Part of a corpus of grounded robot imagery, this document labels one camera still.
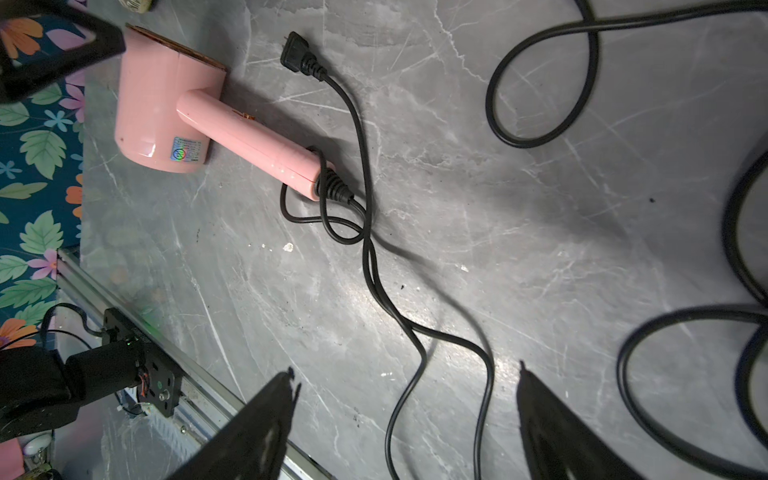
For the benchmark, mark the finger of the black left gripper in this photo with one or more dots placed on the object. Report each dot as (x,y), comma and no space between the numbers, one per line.
(43,42)

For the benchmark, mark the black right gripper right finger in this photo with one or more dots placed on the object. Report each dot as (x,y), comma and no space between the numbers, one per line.
(557,443)

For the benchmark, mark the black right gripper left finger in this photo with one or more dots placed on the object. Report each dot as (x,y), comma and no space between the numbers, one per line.
(252,445)

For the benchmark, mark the pink hair dryer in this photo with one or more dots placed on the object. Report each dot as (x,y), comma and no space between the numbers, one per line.
(169,111)

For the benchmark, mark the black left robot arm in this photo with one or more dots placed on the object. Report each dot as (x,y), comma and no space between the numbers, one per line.
(42,160)

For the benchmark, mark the aluminium front rail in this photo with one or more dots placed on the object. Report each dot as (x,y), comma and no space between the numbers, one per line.
(206,405)

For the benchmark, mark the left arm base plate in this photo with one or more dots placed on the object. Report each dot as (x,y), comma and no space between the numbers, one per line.
(158,377)

